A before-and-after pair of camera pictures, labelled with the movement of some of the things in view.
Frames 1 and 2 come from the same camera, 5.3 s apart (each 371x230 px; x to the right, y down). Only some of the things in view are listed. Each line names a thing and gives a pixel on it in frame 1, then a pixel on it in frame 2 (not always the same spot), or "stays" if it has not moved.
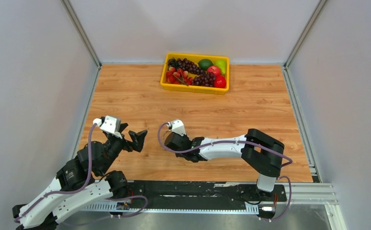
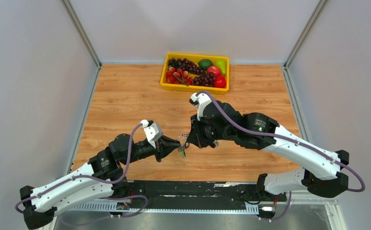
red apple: (214, 69) stays
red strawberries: (178, 76) stays
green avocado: (204, 63) stays
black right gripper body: (184, 156) to (205, 134)
